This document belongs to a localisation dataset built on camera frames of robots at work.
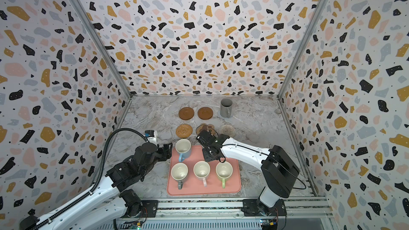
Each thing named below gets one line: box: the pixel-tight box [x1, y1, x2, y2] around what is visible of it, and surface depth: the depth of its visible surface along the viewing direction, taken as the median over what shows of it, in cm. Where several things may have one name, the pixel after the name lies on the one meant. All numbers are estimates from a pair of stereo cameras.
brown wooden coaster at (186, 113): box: [178, 107, 195, 121], surface depth 113 cm
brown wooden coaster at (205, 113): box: [197, 106, 214, 120], surface depth 115 cm
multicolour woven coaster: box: [218, 124, 236, 138], surface depth 105 cm
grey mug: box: [219, 97, 233, 119], surface depth 105 cm
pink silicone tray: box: [166, 170, 242, 196], surface depth 81 cm
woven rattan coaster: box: [175, 123, 194, 138], surface depth 105 cm
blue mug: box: [175, 138, 192, 163], surface depth 86 cm
